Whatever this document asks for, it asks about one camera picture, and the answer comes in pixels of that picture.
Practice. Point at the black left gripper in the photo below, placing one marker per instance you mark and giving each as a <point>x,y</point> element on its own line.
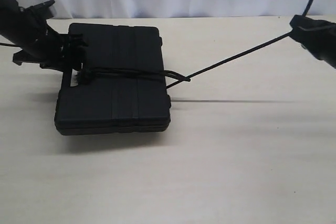
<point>50,49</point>

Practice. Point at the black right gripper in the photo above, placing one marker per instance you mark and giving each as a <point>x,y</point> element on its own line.
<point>315,36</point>

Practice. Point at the black plastic case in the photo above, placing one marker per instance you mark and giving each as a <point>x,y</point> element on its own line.
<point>115,104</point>

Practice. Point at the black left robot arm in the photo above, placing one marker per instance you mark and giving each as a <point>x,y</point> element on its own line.
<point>28,30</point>

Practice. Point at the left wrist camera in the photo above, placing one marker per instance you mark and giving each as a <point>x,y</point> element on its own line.
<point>44,9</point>

